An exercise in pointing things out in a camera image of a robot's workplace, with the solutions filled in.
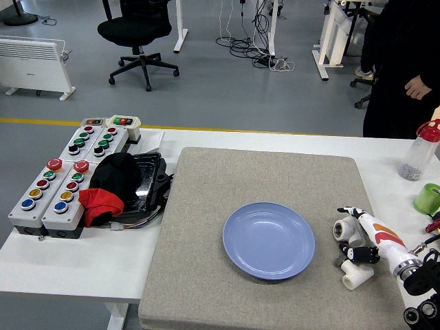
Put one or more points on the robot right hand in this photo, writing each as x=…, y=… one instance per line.
x=378, y=233

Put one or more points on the clear bottle red cap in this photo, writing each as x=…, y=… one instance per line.
x=417, y=154

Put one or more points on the white panel heater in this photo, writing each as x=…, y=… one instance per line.
x=31, y=65

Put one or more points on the person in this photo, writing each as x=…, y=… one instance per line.
x=395, y=68

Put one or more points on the power strip with plugs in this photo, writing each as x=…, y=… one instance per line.
x=280, y=64

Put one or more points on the white tee pipe fitting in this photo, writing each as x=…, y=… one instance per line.
x=357, y=275

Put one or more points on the cream green-red switch box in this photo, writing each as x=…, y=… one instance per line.
x=132, y=132

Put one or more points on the small grey switch box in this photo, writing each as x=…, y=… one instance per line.
x=93, y=121

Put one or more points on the black cloth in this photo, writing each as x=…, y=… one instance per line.
x=117, y=175

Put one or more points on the white elbow pipe fitting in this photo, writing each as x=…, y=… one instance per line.
x=348, y=233

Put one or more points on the red cloth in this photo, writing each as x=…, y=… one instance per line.
x=99, y=204

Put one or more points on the red clip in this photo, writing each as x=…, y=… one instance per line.
x=434, y=225

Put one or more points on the white desk leg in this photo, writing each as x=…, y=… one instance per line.
x=180, y=31
x=273, y=27

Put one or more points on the grey five-button control box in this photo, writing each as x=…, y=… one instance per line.
x=55, y=220
x=20, y=218

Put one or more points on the grey four-button control box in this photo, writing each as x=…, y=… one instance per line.
x=115, y=144
x=70, y=139

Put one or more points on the grey-brown table mat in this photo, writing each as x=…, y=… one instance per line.
x=213, y=192

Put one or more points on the black plastic tray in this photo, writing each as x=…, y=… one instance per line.
x=148, y=182

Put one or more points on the white shoe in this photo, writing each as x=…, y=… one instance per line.
x=363, y=73

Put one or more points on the black stand base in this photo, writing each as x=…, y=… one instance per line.
x=20, y=18

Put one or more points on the black office chair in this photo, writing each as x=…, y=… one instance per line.
x=137, y=27

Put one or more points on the person's hand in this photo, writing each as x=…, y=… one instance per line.
x=419, y=87

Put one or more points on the white table leg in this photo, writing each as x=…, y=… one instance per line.
x=117, y=316

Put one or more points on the blue round plate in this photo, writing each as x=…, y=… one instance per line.
x=268, y=240

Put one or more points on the black chair base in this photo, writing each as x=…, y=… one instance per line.
x=361, y=99

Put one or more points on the white desk frame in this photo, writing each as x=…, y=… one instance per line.
x=331, y=34

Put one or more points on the white paper sheet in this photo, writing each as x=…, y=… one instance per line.
x=151, y=141

